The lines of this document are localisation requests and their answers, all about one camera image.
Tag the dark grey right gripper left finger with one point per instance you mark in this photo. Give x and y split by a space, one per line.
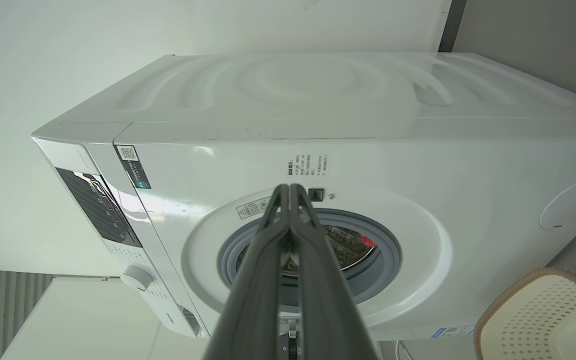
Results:
255 280

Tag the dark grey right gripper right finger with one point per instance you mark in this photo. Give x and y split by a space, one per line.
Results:
325 285

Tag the red cloth piece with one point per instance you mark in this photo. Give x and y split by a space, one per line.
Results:
368 241

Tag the black washing machine display panel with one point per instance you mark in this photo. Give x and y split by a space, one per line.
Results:
99 207

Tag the cream perforated laundry basket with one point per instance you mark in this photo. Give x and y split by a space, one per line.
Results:
543 320

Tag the grey rubber door gasket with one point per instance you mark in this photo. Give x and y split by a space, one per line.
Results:
378 260

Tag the white round control knob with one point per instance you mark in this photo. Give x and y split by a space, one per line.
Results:
136 278

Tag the white front-load washing machine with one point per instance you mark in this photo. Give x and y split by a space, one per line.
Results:
348 150

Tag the white cabinet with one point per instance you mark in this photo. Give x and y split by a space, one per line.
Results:
83 320

